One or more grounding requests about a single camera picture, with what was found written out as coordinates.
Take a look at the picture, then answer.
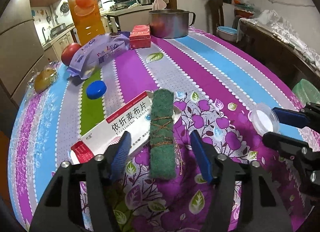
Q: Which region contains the clear plastic lid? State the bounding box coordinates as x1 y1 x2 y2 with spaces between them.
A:
251 103 279 136

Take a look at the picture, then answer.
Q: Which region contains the green scouring pad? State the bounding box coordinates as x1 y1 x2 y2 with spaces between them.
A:
150 89 176 180

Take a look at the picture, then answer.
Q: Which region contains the green lined trash bin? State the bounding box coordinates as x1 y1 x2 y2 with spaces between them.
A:
292 79 320 106

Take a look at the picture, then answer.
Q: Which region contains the dark wooden table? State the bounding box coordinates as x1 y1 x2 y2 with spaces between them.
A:
238 20 319 89

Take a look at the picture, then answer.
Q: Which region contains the floral purple blue tablecloth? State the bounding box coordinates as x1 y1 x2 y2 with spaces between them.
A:
8 29 311 231

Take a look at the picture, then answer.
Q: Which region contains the white plastic sheet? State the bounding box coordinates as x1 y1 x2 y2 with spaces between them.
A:
247 10 319 71

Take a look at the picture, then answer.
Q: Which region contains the blue plastic basin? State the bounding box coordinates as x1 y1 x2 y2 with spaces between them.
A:
217 26 238 43

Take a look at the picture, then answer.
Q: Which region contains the red white medicine box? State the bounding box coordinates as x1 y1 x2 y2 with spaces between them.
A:
70 90 181 165

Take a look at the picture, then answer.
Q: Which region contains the blue bottle cap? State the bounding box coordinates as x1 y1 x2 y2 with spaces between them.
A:
86 80 107 100

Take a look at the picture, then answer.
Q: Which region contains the wrapped brown bun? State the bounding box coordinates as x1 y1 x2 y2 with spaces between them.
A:
27 62 58 94

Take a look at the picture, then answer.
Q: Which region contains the wooden chair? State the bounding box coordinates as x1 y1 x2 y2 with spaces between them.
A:
208 0 225 36

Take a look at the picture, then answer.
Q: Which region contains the red apple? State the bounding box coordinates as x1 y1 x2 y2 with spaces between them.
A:
61 43 81 66

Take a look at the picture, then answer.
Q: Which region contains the grey refrigerator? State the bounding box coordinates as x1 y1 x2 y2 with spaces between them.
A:
0 0 51 107

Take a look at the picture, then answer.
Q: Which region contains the red small box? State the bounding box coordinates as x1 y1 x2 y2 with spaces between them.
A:
129 25 151 49

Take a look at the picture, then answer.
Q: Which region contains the orange juice bottle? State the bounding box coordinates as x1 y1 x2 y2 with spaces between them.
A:
68 0 105 45

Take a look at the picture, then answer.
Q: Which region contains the steel pot with handle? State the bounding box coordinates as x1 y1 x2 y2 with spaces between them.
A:
149 9 196 39

